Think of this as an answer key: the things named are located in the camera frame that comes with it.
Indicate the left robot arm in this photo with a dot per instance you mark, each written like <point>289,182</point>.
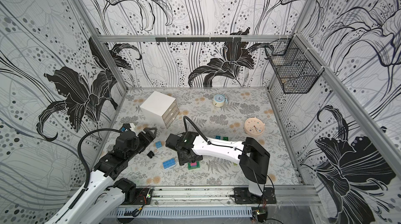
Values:
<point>102,191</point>

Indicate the long green lego brick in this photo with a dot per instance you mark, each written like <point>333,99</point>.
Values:
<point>196,167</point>

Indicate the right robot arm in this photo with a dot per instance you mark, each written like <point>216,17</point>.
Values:
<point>253,159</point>

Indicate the small blue cream alarm clock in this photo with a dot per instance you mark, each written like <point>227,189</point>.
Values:
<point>219,100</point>

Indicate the large pink round clock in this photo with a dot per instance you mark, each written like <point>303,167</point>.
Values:
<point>254,127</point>

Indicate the long light blue lego brick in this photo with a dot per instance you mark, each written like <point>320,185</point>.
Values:
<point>169,163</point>

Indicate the small light blue lego brick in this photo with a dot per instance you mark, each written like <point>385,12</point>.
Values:
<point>158,144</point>

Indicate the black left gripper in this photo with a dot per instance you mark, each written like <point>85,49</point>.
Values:
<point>147,140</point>

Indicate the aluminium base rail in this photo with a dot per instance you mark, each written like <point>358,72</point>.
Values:
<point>225,196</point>

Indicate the black wire wall basket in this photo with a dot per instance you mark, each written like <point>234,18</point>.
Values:
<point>291,62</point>

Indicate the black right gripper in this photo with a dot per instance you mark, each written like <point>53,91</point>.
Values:
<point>185,157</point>

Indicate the white mini drawer cabinet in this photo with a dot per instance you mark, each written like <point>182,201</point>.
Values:
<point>160,109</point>

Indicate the small black lego piece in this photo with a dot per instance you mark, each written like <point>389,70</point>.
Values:
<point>151,154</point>

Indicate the white slotted cable duct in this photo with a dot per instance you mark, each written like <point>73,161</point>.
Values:
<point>183,212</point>

